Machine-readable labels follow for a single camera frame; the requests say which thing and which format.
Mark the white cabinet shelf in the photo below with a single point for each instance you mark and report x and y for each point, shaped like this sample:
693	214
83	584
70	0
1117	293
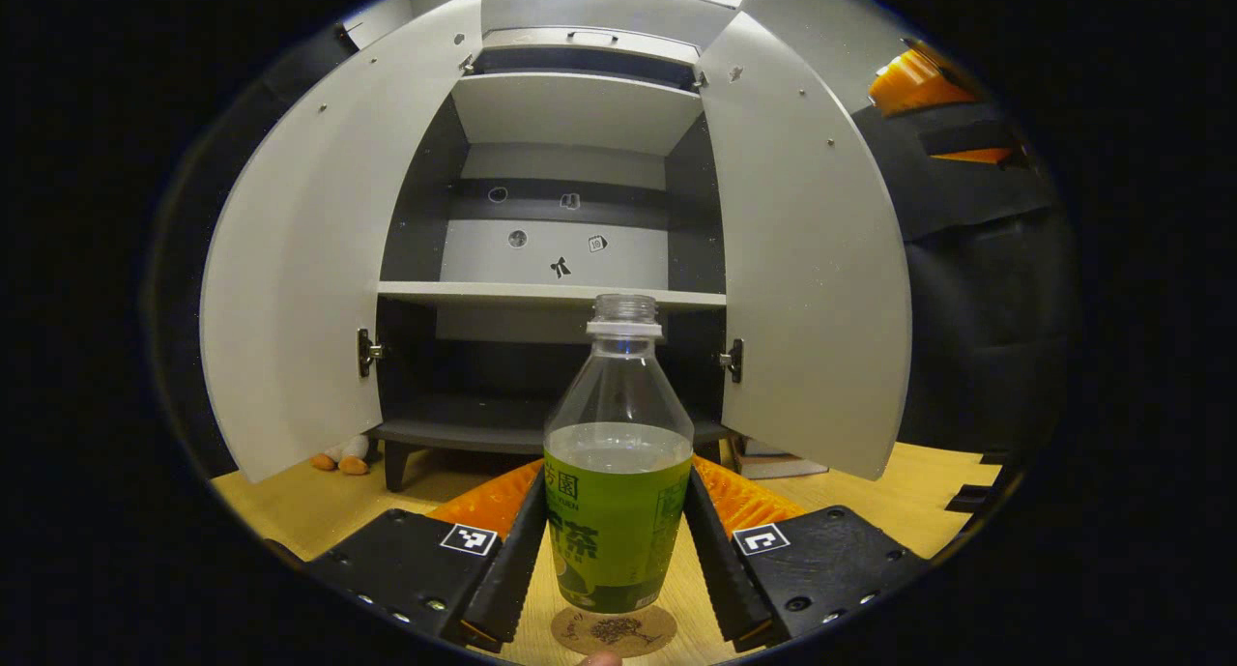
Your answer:
483	294
580	110

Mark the green label drink bottle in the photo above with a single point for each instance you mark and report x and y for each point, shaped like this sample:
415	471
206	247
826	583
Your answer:
618	531

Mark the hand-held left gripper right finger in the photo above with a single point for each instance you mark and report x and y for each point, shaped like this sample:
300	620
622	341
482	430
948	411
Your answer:
725	569

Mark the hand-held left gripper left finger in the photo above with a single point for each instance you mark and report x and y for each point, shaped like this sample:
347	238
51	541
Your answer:
507	579

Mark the orange and white plush toy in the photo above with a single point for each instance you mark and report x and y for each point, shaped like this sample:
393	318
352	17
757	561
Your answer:
343	455

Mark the white and grey cabinet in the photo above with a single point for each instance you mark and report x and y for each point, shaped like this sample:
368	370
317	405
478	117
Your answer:
483	260

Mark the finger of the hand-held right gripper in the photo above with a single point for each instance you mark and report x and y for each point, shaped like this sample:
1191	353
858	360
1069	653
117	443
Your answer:
918	81
966	139

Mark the white cabinet drawer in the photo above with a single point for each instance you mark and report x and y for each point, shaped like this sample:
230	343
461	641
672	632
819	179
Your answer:
532	43

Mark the round brown coaster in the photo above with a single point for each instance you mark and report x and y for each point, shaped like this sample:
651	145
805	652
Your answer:
618	635

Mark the white cabinet door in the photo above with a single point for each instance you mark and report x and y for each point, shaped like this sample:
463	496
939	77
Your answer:
812	260
309	260

